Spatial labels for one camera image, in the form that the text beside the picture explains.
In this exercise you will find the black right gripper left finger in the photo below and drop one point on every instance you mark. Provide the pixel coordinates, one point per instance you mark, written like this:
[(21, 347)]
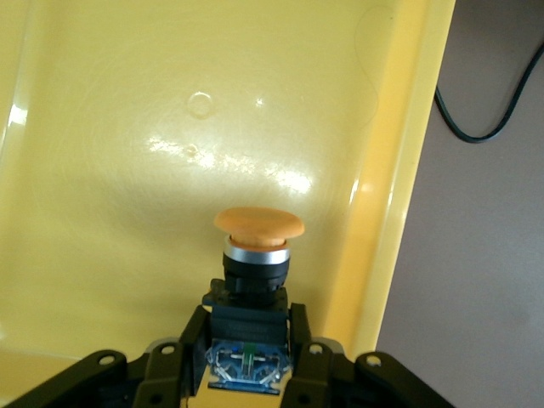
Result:
[(170, 365)]

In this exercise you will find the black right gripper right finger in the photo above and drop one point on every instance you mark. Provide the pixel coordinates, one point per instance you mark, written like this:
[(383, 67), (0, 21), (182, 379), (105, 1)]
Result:
[(314, 370)]

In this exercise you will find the yellow mushroom push button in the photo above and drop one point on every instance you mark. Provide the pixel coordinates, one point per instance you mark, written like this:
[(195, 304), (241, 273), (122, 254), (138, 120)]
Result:
[(257, 238)]

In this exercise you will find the yellow plastic tray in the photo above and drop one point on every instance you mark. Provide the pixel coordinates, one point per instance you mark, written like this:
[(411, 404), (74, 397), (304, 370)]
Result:
[(127, 127)]

